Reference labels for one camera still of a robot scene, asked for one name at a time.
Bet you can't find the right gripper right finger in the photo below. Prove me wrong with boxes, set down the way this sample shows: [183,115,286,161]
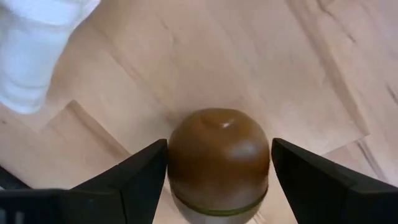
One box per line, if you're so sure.
[271,138,358,224]

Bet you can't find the white checked dish towel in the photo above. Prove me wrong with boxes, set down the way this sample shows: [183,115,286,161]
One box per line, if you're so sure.
[0,0,102,115]

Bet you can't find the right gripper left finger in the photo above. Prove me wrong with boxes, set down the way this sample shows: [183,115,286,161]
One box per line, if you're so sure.
[72,139,169,224]

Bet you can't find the brown kiwi toy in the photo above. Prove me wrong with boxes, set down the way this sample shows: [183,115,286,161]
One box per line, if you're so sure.
[167,108,271,224]

